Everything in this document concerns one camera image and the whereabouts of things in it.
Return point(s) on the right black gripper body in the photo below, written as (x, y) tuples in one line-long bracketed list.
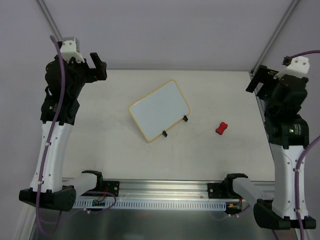
[(260, 78)]

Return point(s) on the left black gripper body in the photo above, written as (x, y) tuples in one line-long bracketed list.
[(95, 69)]

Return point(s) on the yellow framed whiteboard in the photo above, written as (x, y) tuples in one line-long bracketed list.
[(159, 110)]

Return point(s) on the red whiteboard eraser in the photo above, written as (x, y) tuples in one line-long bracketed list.
[(221, 128)]

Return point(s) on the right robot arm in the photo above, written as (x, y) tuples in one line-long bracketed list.
[(289, 141)]

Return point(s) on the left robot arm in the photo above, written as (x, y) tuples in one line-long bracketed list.
[(58, 113)]

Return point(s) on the left black whiteboard foot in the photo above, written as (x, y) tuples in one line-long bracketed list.
[(164, 133)]

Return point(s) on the black whiteboard foot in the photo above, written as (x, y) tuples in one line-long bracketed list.
[(185, 118), (164, 133)]

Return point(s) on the right black whiteboard foot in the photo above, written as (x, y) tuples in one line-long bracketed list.
[(185, 118)]

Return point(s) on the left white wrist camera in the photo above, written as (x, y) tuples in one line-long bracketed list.
[(70, 49)]

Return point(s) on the right aluminium frame post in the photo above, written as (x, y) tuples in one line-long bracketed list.
[(292, 7)]

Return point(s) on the aluminium frame post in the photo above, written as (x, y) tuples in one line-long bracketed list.
[(49, 19), (292, 7)]

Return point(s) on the left aluminium frame post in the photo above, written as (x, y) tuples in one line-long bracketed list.
[(49, 19)]

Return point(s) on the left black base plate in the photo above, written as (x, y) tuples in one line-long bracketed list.
[(111, 186)]

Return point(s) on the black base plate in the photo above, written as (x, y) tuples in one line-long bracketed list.
[(219, 191), (111, 186)]

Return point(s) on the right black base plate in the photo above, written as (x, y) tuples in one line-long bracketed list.
[(219, 191)]

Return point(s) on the aluminium mounting rail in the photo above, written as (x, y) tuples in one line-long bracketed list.
[(167, 190)]

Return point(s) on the white slotted cable duct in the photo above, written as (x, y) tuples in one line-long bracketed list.
[(135, 204)]

